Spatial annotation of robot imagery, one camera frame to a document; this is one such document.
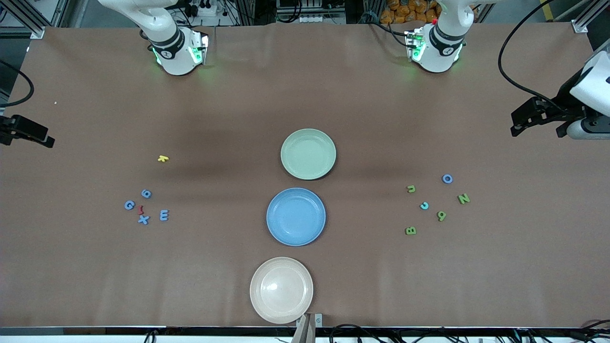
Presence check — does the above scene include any table cover mat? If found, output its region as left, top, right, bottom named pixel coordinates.
left=0, top=21, right=610, bottom=329

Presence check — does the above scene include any blue plate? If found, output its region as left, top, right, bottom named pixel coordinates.
left=266, top=188, right=326, bottom=247

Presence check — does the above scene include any light green plate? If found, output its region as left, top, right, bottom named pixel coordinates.
left=280, top=129, right=337, bottom=181

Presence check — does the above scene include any aluminium frame profile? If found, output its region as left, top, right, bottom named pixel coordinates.
left=572, top=0, right=610, bottom=34
left=0, top=0, right=46, bottom=40

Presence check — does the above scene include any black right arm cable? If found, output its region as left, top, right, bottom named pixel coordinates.
left=0, top=60, right=35, bottom=108

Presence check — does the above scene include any beige plate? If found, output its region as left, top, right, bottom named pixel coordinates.
left=250, top=257, right=314, bottom=324

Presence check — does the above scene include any black floor cable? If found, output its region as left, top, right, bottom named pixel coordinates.
left=329, top=324, right=382, bottom=343

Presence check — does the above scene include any white power strip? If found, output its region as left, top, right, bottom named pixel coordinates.
left=299, top=13, right=346, bottom=23
left=188, top=0, right=218, bottom=17

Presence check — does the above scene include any bag of orange fruit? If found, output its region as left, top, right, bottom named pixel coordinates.
left=380, top=0, right=441, bottom=24

